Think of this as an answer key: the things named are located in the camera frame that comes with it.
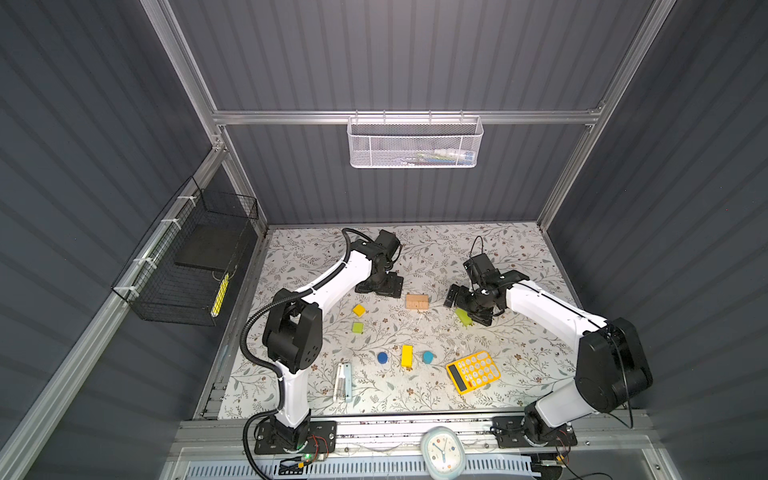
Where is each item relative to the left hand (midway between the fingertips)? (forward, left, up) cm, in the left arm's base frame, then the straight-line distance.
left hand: (384, 291), depth 90 cm
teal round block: (-17, -12, -10) cm, 23 cm away
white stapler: (-25, +12, -8) cm, 29 cm away
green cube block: (-7, +9, -10) cm, 15 cm away
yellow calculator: (-23, -24, -8) cm, 34 cm away
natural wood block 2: (+3, -11, -10) cm, 15 cm away
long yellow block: (-17, -6, -10) cm, 20 cm away
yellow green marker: (-10, +39, +17) cm, 44 cm away
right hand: (-7, -22, -2) cm, 23 cm away
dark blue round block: (-17, +2, -10) cm, 19 cm away
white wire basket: (+66, -16, +13) cm, 69 cm away
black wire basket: (-4, +51, +18) cm, 54 cm away
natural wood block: (-1, -11, -8) cm, 13 cm away
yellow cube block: (-1, +8, -9) cm, 13 cm away
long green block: (-12, -21, +4) cm, 24 cm away
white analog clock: (-41, -12, -7) cm, 44 cm away
